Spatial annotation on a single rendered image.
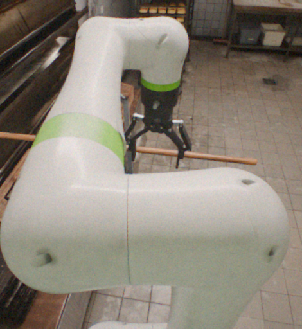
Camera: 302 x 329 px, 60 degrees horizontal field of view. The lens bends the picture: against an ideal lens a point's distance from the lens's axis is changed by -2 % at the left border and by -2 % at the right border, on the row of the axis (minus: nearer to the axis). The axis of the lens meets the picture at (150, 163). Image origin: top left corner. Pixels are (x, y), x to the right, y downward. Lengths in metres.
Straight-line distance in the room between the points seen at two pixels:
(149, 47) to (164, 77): 0.07
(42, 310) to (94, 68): 1.35
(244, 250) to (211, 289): 0.06
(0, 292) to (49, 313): 0.32
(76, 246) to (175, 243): 0.08
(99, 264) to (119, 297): 1.92
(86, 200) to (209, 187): 0.11
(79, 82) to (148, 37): 0.21
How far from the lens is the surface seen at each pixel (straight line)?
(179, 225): 0.23
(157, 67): 0.59
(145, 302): 2.13
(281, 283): 2.39
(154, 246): 0.23
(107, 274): 0.25
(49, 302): 1.61
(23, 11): 2.05
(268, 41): 5.65
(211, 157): 1.26
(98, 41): 0.52
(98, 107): 0.35
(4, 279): 1.40
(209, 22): 6.14
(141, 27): 0.58
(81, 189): 0.24
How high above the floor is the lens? 2.03
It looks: 44 degrees down
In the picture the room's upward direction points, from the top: straight up
